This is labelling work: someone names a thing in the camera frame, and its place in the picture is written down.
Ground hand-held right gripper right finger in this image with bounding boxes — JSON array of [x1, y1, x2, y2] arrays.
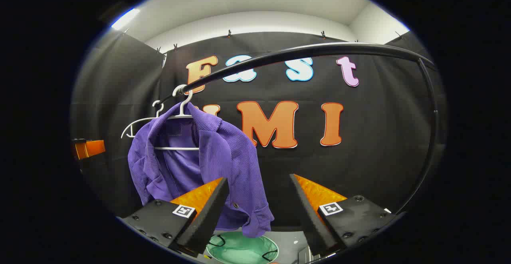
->
[[289, 173, 396, 257]]

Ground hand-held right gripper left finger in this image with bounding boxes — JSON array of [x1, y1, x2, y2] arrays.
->
[[122, 177, 230, 256]]

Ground green mesh laundry hamper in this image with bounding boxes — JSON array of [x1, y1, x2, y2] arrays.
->
[[206, 231, 279, 264]]

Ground purple ribbed shirt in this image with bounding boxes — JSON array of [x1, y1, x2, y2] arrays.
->
[[128, 101, 275, 238]]

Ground white plastic clothes hanger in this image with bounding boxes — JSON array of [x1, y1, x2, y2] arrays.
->
[[154, 84, 200, 151], [121, 100, 166, 139]]

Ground black metal clothes rack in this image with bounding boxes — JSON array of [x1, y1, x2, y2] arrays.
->
[[158, 42, 440, 216]]

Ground black backdrop cloth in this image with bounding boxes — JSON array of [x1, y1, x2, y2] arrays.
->
[[71, 30, 448, 232]]

